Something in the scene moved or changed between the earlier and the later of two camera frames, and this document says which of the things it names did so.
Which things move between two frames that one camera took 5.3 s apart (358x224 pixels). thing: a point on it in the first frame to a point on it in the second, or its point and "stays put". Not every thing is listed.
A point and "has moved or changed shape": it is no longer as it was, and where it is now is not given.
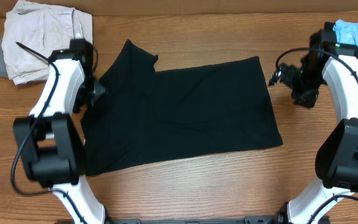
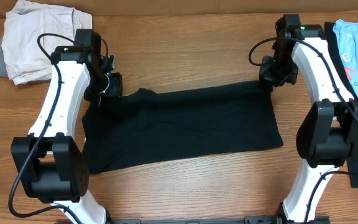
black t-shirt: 147,117 has moved or changed shape
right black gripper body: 305,96 to 270,73
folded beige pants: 43,29 stays put
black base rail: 253,219 stays put
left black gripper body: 93,93 to 112,86
